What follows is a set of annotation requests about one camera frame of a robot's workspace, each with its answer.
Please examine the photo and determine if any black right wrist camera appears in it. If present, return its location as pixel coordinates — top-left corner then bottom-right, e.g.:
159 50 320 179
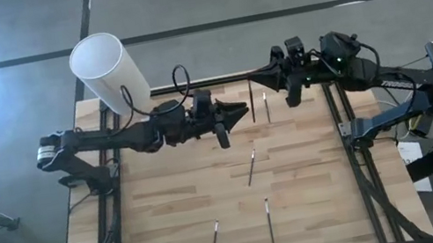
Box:
283 35 307 61

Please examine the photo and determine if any white paper sheet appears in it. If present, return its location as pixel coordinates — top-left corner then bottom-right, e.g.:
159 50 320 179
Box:
396 137 433 196

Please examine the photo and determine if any pen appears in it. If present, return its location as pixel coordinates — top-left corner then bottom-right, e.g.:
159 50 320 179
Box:
241 148 262 188
262 197 276 243
261 92 272 124

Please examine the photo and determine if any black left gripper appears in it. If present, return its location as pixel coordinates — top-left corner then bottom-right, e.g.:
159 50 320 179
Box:
188 94 256 154

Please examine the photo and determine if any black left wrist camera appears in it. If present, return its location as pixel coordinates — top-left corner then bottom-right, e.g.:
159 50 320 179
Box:
188 88 216 114

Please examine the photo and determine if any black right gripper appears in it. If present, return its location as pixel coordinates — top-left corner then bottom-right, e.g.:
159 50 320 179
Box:
243 39 322 114

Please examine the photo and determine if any white cylindrical cup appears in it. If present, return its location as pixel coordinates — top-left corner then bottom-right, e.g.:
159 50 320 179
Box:
64 25 158 127

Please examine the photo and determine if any black aluminium table frame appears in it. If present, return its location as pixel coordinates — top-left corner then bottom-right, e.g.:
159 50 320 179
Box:
37 43 433 243

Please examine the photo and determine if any black power adapter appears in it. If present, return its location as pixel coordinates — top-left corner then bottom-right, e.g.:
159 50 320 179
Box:
405 112 433 140

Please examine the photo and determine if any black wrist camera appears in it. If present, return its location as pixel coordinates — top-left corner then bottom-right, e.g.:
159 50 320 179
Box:
283 35 307 61
188 88 216 114

